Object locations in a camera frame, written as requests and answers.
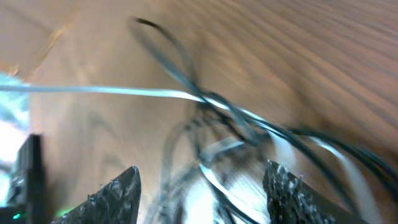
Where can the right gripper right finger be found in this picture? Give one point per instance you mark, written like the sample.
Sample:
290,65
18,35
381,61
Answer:
289,200

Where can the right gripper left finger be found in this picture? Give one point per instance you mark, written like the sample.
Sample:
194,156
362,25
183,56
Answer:
116,202

